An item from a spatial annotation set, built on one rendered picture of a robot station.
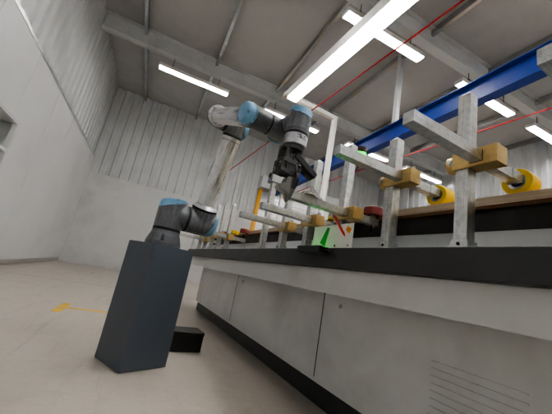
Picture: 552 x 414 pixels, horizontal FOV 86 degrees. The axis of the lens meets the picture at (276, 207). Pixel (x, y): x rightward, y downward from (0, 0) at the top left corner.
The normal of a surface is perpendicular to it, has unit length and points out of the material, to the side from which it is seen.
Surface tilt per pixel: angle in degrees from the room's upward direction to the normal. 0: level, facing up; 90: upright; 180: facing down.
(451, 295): 90
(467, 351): 90
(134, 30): 90
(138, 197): 90
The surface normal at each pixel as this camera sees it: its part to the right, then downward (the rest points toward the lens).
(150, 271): 0.80, 0.00
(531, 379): -0.87, -0.26
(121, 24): 0.40, -0.14
